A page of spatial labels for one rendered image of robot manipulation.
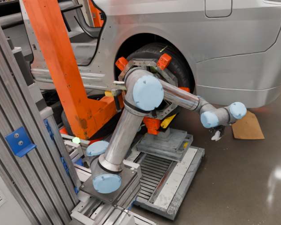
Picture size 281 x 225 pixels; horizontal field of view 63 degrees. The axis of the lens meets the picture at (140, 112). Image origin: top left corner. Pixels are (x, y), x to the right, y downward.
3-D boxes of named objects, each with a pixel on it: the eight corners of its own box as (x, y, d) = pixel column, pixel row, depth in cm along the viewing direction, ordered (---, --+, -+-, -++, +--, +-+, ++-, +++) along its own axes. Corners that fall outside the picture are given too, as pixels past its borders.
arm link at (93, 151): (113, 154, 122) (106, 134, 115) (118, 171, 111) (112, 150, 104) (90, 161, 120) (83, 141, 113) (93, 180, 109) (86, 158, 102)
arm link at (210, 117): (196, 120, 113) (215, 115, 115) (208, 132, 104) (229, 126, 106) (196, 106, 109) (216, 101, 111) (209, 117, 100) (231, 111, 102)
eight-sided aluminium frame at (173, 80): (181, 118, 201) (176, 59, 173) (178, 122, 196) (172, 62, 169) (129, 110, 228) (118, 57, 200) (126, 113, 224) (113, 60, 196)
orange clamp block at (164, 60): (167, 66, 182) (172, 57, 176) (163, 70, 177) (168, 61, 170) (160, 61, 183) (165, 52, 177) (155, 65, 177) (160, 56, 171)
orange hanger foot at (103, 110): (128, 103, 252) (121, 74, 235) (98, 131, 216) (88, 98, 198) (115, 102, 261) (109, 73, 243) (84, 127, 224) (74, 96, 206)
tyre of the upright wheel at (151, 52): (133, 96, 251) (191, 114, 225) (121, 107, 235) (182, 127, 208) (131, 35, 212) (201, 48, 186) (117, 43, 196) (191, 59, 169)
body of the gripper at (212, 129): (203, 122, 128) (212, 115, 117) (216, 117, 130) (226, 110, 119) (208, 135, 126) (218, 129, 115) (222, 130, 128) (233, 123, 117)
